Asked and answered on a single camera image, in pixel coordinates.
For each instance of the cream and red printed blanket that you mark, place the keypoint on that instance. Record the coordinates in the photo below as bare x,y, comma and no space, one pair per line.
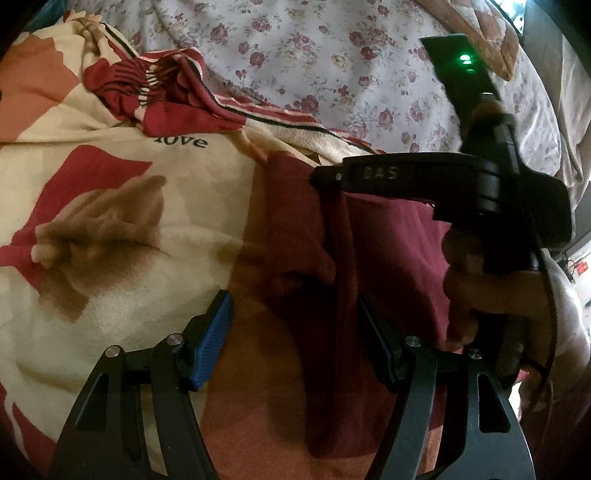
115,194

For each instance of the brown cloth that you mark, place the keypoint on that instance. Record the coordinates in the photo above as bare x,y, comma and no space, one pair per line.
480,32

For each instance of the floral white quilt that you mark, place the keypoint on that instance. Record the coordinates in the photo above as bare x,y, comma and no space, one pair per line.
332,60

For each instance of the maroon t-shirt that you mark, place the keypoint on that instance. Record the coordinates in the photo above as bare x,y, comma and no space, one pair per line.
295,240

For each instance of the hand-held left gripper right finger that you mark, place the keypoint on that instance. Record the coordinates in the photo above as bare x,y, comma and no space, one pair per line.
381,344

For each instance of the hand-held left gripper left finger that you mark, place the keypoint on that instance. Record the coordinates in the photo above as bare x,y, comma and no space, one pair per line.
212,341

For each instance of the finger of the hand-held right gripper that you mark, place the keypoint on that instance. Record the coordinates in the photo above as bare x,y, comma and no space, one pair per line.
392,177

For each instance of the person's right hand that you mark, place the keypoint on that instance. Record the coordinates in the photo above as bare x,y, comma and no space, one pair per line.
503,295

